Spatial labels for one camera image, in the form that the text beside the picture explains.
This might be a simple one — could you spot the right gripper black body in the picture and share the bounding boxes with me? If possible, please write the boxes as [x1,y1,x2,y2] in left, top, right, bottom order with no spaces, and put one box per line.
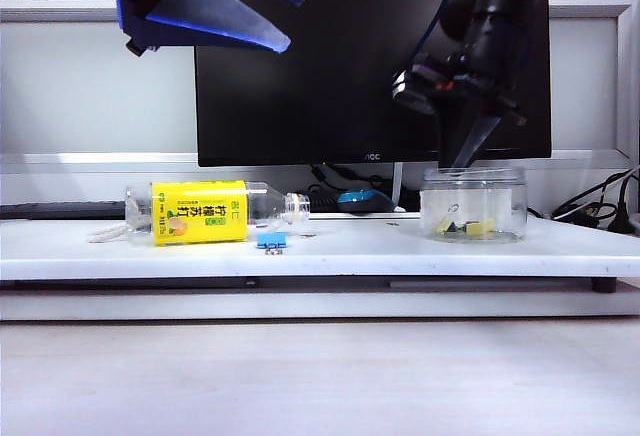
[392,48,529,130]

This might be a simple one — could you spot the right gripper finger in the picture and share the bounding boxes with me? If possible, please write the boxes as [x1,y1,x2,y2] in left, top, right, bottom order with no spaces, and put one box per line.
[434,104,476,168]
[454,114,503,170]

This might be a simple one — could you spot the left gripper blue body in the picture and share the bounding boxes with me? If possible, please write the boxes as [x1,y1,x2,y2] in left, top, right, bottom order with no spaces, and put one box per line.
[115,0,194,58]

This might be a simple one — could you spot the round transparent plastic box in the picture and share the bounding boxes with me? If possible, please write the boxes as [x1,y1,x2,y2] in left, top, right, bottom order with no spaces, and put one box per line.
[419,166,529,244]

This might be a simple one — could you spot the black AOC monitor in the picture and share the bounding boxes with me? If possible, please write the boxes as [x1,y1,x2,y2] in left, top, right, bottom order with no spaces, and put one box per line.
[193,0,554,169]

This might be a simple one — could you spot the blue computer mouse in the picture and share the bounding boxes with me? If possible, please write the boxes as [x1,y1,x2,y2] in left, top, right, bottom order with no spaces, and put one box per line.
[336,188,396,215]

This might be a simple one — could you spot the white raised desk board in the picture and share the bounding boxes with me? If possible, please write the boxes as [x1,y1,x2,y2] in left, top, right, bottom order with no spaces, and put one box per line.
[0,215,640,282]

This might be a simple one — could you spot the black power plug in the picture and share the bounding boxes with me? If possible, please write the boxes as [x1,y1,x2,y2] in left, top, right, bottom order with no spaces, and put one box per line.
[607,190,640,235]

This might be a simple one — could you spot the clear bottle yellow label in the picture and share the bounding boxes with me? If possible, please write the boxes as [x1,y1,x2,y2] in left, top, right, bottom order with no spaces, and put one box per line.
[124,179,312,248]

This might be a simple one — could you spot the blue binder clip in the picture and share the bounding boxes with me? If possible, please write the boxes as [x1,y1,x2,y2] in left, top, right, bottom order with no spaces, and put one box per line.
[257,233,288,257]

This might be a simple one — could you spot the black keyboard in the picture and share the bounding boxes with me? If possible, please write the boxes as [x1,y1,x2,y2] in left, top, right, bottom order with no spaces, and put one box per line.
[0,190,346,221]

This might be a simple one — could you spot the aluminium partition frame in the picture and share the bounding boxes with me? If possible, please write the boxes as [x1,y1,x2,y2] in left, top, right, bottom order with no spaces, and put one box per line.
[0,0,640,177]

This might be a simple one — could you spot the black looped cable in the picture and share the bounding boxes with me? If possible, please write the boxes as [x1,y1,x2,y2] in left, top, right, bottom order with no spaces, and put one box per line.
[528,168,640,231]

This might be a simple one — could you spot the black cable under monitor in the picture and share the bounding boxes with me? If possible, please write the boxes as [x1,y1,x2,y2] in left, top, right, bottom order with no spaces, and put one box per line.
[294,163,371,212]

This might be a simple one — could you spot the white braided cord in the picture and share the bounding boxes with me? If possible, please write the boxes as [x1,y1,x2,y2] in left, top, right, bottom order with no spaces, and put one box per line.
[89,223,132,245]

